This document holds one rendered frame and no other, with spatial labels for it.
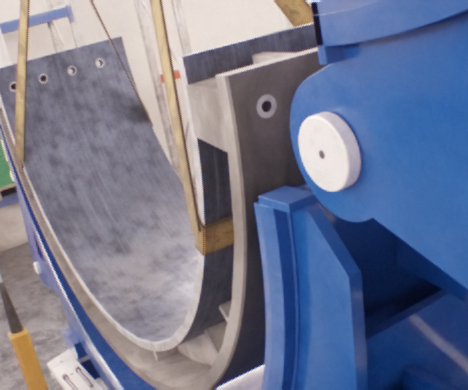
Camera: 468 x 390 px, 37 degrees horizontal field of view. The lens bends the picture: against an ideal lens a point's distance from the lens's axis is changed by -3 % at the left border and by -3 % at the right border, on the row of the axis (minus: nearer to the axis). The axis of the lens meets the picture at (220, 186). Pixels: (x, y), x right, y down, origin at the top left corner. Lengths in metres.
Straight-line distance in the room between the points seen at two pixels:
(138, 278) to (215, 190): 1.43
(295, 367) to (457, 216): 0.70
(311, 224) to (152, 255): 1.85
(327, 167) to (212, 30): 8.89
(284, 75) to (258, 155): 0.17
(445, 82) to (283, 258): 0.59
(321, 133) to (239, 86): 0.28
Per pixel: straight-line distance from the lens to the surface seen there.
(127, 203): 3.35
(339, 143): 1.14
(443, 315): 1.71
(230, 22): 10.18
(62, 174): 3.40
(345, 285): 1.32
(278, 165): 1.48
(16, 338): 2.68
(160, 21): 1.81
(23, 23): 3.18
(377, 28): 1.00
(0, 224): 9.15
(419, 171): 1.06
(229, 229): 1.71
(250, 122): 1.42
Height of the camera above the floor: 2.52
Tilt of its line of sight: 15 degrees down
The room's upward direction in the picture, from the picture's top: 12 degrees counter-clockwise
